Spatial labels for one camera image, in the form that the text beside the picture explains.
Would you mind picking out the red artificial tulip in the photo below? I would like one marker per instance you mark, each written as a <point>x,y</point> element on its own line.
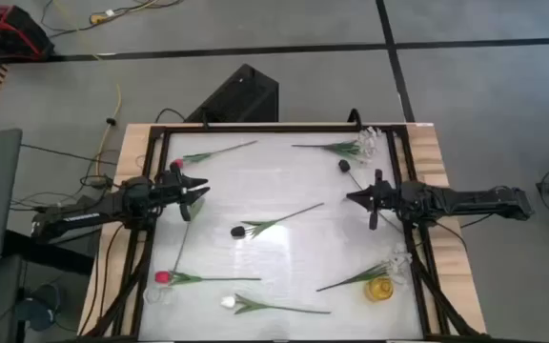
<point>161,277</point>
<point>176,163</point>

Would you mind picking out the green stem right edge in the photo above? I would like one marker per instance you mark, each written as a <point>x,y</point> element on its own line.
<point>370,274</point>

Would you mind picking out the green tulip stems and leaves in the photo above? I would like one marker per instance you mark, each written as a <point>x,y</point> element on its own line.
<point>279,128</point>

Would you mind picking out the clear glass vase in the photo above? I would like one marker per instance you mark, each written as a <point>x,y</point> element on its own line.
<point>157,295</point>

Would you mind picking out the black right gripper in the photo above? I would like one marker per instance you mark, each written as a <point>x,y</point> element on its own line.
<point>389,197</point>

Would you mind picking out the large green foreground stem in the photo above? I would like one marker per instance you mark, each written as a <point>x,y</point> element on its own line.
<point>228,301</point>

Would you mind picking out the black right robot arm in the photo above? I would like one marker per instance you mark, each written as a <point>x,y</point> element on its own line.
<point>470,202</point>

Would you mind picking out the artificial tulip green stem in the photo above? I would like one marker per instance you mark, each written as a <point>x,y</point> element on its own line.
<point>198,208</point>

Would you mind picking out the yellow glass vase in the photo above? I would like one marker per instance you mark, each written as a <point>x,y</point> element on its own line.
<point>378,288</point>

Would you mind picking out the dark teal round stool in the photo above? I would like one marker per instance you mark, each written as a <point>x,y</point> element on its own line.
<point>41,307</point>

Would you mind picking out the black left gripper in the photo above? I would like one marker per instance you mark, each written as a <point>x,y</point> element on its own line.
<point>169,188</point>

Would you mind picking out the black floor case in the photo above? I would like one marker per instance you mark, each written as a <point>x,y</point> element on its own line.
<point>241,95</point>

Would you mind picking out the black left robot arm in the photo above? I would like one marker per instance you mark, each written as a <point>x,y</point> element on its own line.
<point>84,216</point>

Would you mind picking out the white blossom spray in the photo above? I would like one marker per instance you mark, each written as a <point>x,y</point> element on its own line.
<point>346,148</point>

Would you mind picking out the red black tool case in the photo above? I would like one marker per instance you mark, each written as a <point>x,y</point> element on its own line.
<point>7,33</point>

